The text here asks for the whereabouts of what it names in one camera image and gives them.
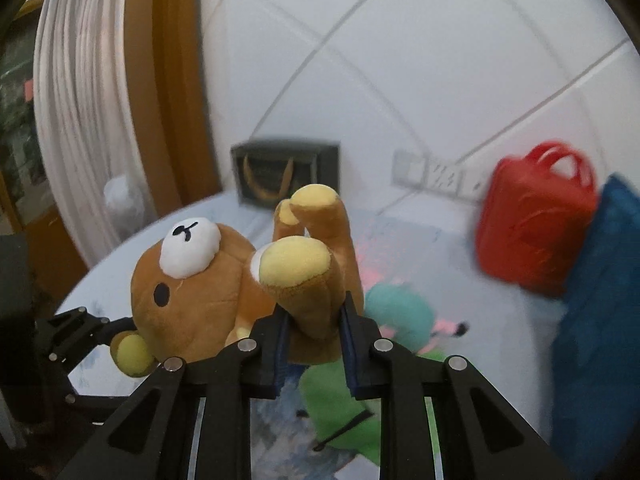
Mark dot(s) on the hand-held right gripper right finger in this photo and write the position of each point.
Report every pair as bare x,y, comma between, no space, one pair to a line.
350,355

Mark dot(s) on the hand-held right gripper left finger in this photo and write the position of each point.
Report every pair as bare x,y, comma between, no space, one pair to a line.
281,355

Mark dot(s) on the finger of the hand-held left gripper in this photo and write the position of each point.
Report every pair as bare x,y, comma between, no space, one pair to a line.
70,385
75,325

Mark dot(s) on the brown bear plush toy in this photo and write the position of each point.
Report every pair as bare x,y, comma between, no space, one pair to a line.
210,290

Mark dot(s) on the blue plastic basket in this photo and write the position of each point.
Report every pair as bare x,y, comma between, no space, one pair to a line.
600,310

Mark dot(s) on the green plush toy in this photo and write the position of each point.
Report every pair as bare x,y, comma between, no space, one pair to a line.
340,410

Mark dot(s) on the white curtain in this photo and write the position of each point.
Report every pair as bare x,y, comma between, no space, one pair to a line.
85,110

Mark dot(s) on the window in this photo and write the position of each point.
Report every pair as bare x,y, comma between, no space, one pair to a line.
15,110

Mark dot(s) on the wooden window frame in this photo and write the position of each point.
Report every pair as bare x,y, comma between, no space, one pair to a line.
50,240

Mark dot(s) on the white wall socket strip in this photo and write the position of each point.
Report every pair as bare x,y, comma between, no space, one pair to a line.
435,175

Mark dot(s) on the wooden door frame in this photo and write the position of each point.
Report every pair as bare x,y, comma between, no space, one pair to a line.
170,85

